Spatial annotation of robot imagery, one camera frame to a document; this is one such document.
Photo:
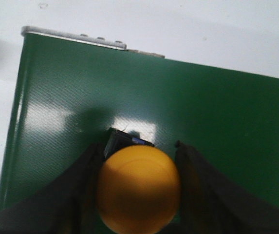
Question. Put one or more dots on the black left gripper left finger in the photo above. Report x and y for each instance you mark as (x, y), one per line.
(67, 205)

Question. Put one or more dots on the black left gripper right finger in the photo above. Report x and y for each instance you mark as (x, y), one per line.
(210, 203)

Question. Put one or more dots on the green conveyor belt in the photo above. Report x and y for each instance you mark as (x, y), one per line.
(69, 94)

